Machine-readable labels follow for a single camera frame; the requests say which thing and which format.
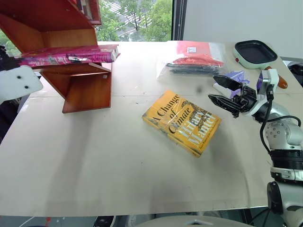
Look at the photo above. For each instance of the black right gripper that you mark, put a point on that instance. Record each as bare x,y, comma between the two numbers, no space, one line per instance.
247,98

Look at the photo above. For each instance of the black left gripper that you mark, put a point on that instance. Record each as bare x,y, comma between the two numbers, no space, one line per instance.
7,62

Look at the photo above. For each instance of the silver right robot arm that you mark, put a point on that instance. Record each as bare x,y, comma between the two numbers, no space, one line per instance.
291,134

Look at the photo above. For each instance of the yellow hardcover book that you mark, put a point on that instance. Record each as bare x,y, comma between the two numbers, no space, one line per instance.
182,123

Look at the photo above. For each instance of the red-brown wooden bookshelf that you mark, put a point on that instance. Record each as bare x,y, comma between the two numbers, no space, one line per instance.
87,94

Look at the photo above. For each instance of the pink paperback book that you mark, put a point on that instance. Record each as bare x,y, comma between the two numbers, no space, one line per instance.
94,55

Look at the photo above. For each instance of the purple plastic package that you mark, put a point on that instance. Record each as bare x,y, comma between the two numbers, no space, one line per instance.
233,76

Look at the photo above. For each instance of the clear bag of clothing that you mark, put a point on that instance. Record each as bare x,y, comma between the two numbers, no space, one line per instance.
196,59

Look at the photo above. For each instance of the mint green square frying pan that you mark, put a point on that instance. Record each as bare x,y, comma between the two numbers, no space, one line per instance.
255,53

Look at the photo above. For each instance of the dark object behind table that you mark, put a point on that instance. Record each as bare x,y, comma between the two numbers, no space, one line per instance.
296,72

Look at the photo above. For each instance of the red books standing upright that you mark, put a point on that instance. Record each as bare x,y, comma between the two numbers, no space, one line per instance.
93,11

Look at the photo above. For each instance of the dark rounded shape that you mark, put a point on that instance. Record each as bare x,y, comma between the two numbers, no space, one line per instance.
104,221

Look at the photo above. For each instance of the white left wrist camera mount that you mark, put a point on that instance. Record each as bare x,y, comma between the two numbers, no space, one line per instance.
16,82

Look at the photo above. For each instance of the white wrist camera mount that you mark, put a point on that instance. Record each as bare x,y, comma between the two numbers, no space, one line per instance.
16,82
272,76

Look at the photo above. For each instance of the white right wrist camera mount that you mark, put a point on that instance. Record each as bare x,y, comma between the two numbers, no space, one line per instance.
272,76

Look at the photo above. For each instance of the black window frame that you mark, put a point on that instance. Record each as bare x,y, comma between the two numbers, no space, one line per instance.
179,19

